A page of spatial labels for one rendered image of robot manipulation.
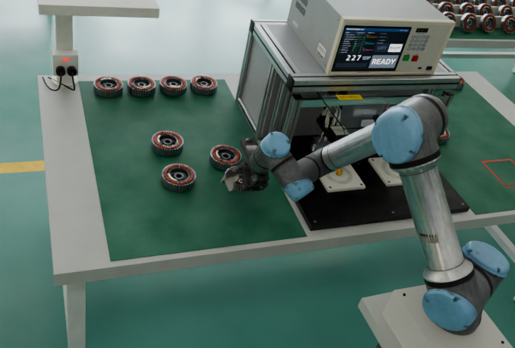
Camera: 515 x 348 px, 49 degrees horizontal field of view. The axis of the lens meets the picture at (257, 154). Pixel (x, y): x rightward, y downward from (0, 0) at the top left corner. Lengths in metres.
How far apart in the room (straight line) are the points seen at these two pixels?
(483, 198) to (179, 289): 1.31
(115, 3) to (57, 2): 0.17
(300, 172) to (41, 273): 1.42
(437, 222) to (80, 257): 0.95
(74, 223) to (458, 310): 1.07
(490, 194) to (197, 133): 1.14
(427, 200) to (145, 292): 1.52
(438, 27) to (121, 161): 1.17
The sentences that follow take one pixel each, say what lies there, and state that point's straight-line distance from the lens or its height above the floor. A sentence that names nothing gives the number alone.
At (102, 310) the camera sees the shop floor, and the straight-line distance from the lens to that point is 2.47.
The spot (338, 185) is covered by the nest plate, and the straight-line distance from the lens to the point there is 1.99.
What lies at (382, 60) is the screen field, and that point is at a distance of 1.99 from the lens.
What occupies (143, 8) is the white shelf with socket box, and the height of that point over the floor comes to 1.20.
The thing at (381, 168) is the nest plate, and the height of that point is 0.78.
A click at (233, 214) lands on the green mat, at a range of 1.81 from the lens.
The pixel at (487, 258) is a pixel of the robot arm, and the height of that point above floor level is 1.08.
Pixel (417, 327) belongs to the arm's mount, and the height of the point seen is 0.85.
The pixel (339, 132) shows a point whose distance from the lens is 2.00.
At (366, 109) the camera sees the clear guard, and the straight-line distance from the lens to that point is 1.89.
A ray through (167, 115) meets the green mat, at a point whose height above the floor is 0.75.
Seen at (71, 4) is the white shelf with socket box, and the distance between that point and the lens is 1.88.
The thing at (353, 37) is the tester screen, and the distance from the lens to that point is 1.88.
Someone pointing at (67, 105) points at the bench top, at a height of 0.75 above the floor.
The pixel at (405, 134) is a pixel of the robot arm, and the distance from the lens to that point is 1.24.
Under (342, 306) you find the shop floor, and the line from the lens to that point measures 2.67.
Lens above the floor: 1.99
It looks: 37 degrees down
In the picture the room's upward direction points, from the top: 13 degrees clockwise
